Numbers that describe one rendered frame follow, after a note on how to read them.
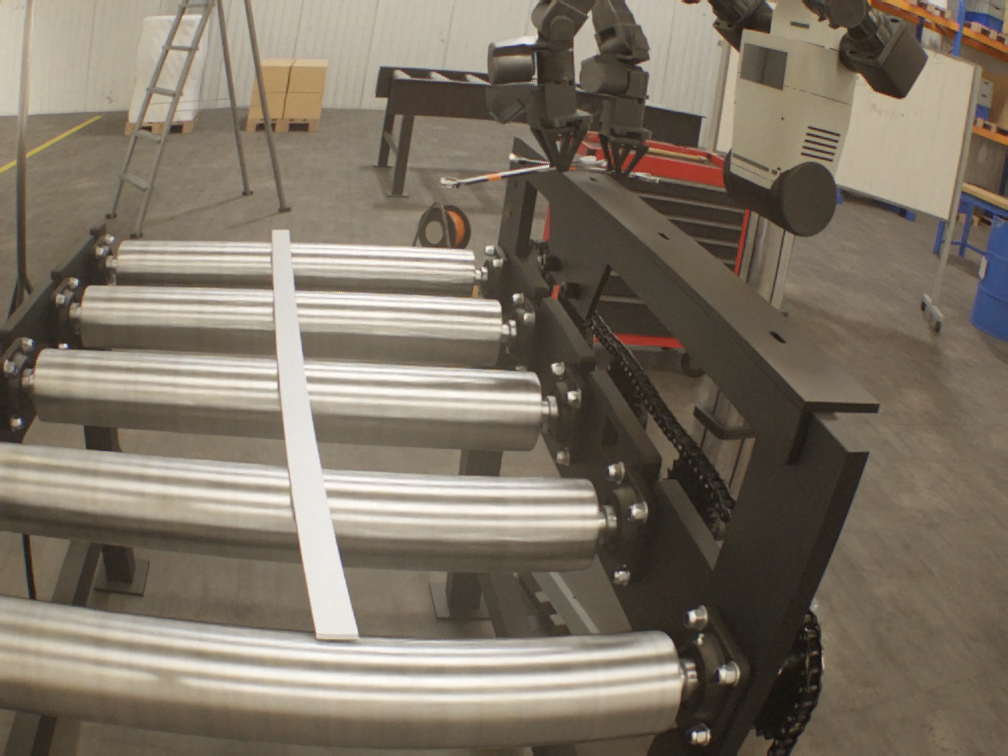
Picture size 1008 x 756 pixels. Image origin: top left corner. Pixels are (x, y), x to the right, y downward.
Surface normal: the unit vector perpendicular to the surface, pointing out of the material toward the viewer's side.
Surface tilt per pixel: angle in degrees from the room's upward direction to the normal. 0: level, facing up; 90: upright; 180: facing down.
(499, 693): 42
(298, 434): 0
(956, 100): 90
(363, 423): 93
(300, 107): 90
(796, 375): 0
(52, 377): 53
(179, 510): 59
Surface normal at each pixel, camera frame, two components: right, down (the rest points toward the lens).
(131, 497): 0.25, -0.21
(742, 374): -0.97, -0.04
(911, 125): -0.22, 0.36
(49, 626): 0.18, -0.83
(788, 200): 0.37, 0.42
